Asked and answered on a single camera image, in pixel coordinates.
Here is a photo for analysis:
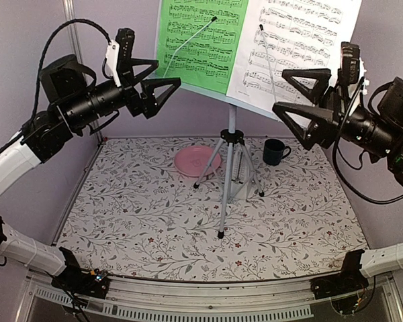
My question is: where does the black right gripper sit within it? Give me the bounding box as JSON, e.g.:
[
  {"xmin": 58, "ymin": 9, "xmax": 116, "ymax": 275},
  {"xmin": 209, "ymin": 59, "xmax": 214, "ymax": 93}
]
[{"xmin": 271, "ymin": 67, "xmax": 398, "ymax": 157}]

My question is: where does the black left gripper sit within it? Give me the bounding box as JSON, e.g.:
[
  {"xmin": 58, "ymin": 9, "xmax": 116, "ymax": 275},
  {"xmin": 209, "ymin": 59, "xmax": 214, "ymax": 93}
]
[{"xmin": 64, "ymin": 58, "xmax": 181, "ymax": 128}]

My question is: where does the green sheet music paper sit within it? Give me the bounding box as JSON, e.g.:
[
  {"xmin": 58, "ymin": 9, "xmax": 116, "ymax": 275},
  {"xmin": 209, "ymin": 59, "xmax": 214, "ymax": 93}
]
[{"xmin": 156, "ymin": 0, "xmax": 249, "ymax": 94}]

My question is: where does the white sheet music paper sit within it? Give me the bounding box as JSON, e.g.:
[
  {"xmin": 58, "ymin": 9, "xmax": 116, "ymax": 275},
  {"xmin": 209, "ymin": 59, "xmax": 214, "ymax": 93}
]
[{"xmin": 226, "ymin": 0, "xmax": 361, "ymax": 119}]

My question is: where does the grey perforated music stand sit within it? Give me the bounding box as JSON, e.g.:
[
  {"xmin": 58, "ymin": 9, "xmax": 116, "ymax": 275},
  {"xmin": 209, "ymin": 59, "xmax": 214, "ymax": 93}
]
[{"xmin": 147, "ymin": 0, "xmax": 357, "ymax": 239}]

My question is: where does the white metronome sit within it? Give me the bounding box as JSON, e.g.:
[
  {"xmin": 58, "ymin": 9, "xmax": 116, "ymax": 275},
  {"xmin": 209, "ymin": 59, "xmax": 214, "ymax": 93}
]
[{"xmin": 228, "ymin": 145, "xmax": 253, "ymax": 201}]

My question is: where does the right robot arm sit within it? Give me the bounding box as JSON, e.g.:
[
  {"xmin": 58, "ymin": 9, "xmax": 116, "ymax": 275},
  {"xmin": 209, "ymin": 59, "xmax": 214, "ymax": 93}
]
[{"xmin": 273, "ymin": 68, "xmax": 403, "ymax": 187}]

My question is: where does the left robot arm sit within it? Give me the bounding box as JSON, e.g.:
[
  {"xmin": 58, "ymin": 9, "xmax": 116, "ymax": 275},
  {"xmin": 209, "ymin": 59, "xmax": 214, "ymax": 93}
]
[{"xmin": 0, "ymin": 54, "xmax": 181, "ymax": 291}]

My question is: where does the dark blue cup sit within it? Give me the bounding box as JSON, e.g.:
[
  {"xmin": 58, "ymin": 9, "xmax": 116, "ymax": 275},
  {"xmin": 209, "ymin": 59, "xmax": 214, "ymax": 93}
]
[{"xmin": 263, "ymin": 139, "xmax": 292, "ymax": 166}]

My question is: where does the pink plastic plate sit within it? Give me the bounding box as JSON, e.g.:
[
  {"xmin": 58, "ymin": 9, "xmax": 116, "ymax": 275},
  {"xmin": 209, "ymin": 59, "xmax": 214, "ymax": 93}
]
[{"xmin": 174, "ymin": 146, "xmax": 214, "ymax": 178}]

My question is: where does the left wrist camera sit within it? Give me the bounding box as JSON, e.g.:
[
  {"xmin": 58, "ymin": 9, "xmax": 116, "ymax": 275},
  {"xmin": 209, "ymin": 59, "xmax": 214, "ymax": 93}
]
[{"xmin": 105, "ymin": 28, "xmax": 135, "ymax": 87}]

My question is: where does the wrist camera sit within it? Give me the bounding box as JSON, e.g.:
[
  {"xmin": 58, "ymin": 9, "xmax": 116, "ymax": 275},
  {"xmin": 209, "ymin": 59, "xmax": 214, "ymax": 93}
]
[
  {"xmin": 105, "ymin": 28, "xmax": 135, "ymax": 87},
  {"xmin": 338, "ymin": 42, "xmax": 369, "ymax": 95}
]

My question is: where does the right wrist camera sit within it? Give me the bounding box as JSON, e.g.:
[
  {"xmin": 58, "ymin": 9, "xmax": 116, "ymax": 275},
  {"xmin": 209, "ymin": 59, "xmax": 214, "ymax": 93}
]
[{"xmin": 338, "ymin": 42, "xmax": 369, "ymax": 95}]

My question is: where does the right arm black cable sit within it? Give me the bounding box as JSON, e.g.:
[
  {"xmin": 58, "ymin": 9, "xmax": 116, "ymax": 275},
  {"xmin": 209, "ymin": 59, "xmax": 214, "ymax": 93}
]
[{"xmin": 331, "ymin": 85, "xmax": 403, "ymax": 205}]

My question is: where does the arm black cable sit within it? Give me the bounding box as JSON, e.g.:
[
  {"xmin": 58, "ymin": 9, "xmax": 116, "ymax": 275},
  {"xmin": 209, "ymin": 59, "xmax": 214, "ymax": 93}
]
[
  {"xmin": 32, "ymin": 18, "xmax": 111, "ymax": 121},
  {"xmin": 331, "ymin": 85, "xmax": 403, "ymax": 205}
]

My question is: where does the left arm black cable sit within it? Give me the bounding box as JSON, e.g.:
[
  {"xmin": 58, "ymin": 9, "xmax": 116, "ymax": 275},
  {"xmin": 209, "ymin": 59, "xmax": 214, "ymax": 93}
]
[{"xmin": 32, "ymin": 18, "xmax": 111, "ymax": 121}]

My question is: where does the left aluminium frame post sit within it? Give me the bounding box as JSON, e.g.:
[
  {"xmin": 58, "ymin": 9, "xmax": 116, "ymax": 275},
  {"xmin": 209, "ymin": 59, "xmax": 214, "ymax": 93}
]
[{"xmin": 62, "ymin": 0, "xmax": 103, "ymax": 142}]

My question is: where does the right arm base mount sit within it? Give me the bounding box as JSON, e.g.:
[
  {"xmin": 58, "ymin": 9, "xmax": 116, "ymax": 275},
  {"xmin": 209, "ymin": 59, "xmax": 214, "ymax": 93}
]
[{"xmin": 310, "ymin": 250, "xmax": 369, "ymax": 315}]

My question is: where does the front aluminium rail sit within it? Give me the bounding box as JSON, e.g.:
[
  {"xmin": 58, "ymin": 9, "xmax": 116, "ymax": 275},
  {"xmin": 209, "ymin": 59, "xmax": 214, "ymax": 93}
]
[{"xmin": 15, "ymin": 271, "xmax": 403, "ymax": 321}]

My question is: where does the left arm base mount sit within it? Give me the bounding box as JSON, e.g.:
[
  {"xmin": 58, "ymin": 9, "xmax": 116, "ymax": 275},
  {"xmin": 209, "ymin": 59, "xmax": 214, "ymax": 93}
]
[{"xmin": 51, "ymin": 247, "xmax": 110, "ymax": 299}]

